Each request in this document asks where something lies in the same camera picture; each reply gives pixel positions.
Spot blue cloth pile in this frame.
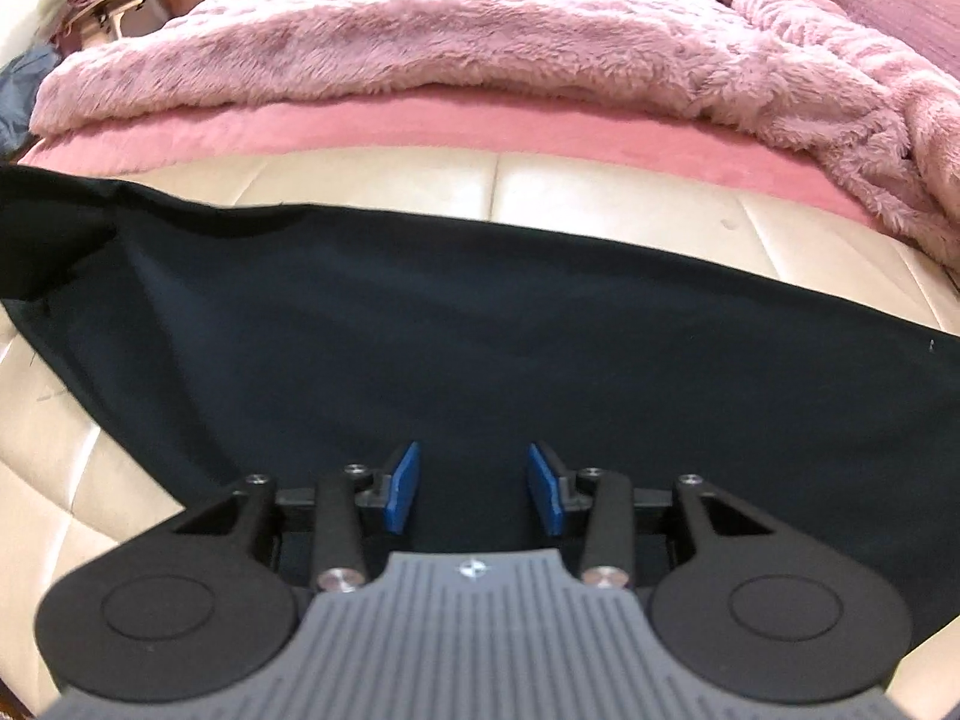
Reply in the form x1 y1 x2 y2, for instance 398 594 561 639
0 43 62 157

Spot cream quilted leather bench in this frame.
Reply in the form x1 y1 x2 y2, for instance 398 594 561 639
0 146 960 695

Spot pink fluffy blanket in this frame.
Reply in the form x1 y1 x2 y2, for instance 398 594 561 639
30 0 960 282

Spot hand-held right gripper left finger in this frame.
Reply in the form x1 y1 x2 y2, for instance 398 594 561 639
172 440 423 596

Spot pink bed sheet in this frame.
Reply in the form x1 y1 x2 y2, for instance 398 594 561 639
16 100 890 235

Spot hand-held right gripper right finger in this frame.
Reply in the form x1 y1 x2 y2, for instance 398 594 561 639
525 440 785 590

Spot black pants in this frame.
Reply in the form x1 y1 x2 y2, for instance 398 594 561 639
0 163 960 650

